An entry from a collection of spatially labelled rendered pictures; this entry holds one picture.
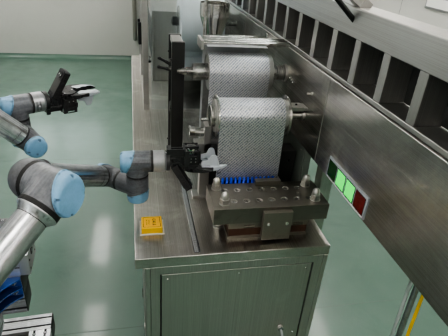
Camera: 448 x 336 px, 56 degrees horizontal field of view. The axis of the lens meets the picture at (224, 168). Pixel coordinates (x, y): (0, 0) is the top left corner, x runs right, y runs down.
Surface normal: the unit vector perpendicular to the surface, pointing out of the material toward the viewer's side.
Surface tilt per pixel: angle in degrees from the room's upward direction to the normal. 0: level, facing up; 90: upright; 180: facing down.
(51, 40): 90
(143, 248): 0
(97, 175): 70
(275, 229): 90
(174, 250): 0
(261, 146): 90
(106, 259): 0
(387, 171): 90
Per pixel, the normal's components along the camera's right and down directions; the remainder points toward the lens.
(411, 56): -0.98, 0.03
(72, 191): 0.94, 0.18
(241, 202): 0.07, -0.88
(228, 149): 0.19, 0.48
